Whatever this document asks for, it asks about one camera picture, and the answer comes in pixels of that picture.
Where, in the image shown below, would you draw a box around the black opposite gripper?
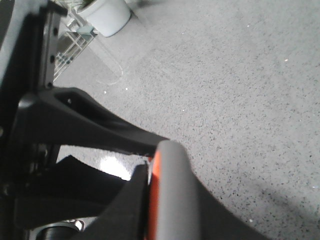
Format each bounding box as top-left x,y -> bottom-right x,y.
0,0 -> 166,240

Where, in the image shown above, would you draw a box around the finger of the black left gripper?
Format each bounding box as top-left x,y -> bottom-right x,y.
82,164 -> 149,240

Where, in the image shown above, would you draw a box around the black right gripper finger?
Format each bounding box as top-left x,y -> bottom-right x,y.
197,180 -> 268,240

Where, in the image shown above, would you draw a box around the grey orange handled scissors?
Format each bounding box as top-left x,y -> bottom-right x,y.
146,140 -> 201,240

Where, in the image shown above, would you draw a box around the white plant pot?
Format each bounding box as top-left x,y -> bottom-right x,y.
77,0 -> 131,37

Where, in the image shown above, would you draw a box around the white wire rack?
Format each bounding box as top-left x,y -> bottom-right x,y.
53,9 -> 97,81

